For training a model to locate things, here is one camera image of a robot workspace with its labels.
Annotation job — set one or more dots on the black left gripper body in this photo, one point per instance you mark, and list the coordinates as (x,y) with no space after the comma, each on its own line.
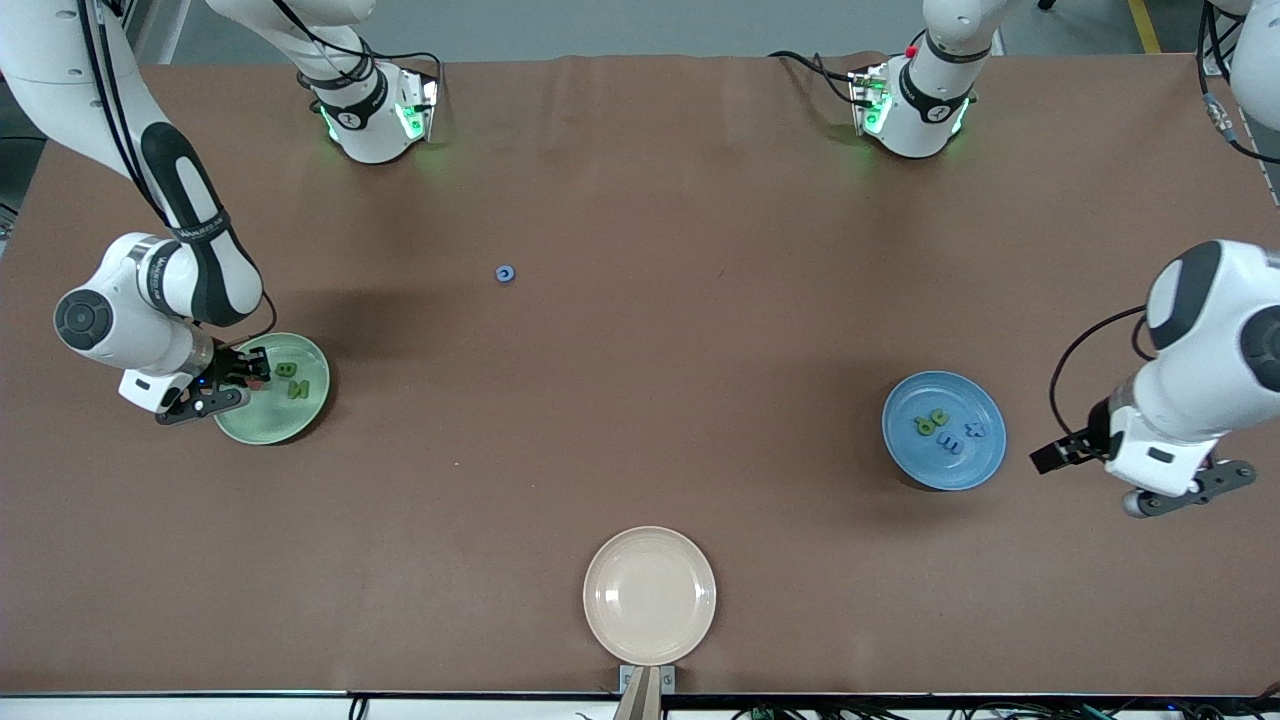
(1092,436)

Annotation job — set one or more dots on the green letter N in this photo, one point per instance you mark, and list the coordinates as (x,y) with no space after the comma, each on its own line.
(297,389)

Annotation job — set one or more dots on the blue letter E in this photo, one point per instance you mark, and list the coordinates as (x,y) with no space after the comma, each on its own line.
(950,443)

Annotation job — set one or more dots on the green letter p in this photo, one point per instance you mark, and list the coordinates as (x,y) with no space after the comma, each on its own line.
(923,426)

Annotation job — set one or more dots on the blue letter C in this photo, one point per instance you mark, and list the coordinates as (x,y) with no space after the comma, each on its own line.
(505,273)

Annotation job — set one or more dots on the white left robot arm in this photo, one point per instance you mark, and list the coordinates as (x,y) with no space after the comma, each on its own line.
(1200,380)

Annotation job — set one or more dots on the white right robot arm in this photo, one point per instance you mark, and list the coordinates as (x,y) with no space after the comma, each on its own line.
(110,320)

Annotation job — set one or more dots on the light green plate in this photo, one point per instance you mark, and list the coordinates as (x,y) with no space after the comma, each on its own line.
(290,420)

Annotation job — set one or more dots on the blue plate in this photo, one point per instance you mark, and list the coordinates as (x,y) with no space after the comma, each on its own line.
(945,465)

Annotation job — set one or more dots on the silver base connector panel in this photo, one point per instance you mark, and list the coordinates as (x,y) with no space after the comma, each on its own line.
(868,100)
(420,108)

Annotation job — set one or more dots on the beige plate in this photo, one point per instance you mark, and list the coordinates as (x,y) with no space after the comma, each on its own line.
(650,595)

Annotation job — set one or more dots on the grey camera pole bracket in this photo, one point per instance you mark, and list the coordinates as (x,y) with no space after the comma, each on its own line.
(645,690)

